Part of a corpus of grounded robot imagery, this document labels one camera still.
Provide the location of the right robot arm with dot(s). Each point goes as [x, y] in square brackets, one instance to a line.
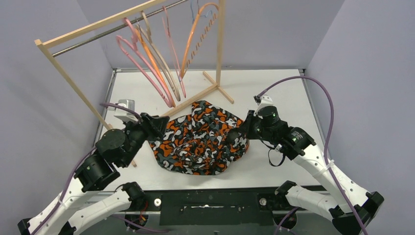
[347, 205]

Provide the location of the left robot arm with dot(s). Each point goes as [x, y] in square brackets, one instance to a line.
[66, 214]

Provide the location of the metal rack rod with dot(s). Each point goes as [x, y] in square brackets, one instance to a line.
[115, 29]

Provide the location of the orange notched hanger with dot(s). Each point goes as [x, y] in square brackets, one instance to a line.
[190, 52]

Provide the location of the orange camouflage shorts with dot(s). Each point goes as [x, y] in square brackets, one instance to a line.
[197, 143]

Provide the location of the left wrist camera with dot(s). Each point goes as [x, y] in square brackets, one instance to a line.
[123, 115]

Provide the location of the beige wooden hanger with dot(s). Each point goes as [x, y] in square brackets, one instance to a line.
[159, 58]

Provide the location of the orange plastic hanger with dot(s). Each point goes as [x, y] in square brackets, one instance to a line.
[154, 64]

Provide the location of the thin pink hanger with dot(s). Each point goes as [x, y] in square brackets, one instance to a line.
[172, 50]

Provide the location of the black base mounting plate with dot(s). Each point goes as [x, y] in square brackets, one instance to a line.
[232, 206]

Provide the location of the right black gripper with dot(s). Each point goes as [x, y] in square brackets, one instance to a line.
[246, 129]

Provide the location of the wooden clothes rack frame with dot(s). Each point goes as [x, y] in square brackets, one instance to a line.
[215, 82]

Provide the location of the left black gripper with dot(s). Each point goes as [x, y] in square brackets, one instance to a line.
[151, 122]

